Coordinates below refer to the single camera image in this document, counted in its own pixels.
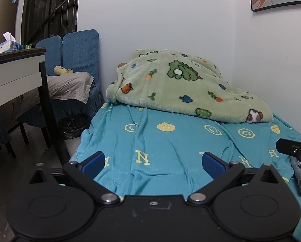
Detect teal printed bed sheet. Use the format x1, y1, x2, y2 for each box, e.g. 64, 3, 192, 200
70, 101, 301, 242

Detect black lined trash bin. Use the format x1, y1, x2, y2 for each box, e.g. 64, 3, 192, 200
58, 114, 90, 140

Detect dark window grille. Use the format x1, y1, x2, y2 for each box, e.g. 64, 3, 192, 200
21, 0, 81, 46

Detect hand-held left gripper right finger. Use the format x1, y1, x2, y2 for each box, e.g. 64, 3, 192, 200
186, 152, 279, 205

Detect white and black table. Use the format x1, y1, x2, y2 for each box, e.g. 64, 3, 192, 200
0, 47, 70, 164

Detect green cartoon print blanket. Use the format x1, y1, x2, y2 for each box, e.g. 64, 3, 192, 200
106, 49, 274, 123

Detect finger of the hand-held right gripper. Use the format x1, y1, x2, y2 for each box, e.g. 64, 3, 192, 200
276, 136, 301, 170

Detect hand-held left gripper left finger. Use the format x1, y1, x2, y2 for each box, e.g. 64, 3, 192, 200
29, 151, 121, 206

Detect blue tissue pack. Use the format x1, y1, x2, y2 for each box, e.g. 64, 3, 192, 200
0, 32, 25, 53

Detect grey cloth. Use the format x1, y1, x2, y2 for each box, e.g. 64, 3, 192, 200
13, 71, 95, 111

